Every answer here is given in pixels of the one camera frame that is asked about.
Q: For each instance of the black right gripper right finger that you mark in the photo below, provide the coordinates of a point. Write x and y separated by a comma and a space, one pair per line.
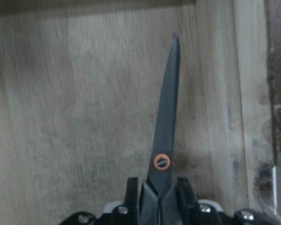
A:
187, 201

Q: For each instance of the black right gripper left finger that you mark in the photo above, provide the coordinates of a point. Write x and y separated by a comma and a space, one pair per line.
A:
131, 202

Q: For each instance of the grey orange scissors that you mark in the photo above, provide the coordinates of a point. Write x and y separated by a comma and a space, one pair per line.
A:
158, 199

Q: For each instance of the light wooden drawer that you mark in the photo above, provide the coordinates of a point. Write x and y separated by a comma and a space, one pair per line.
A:
80, 83

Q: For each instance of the white drawer handle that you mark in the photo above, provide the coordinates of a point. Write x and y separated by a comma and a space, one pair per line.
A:
275, 100

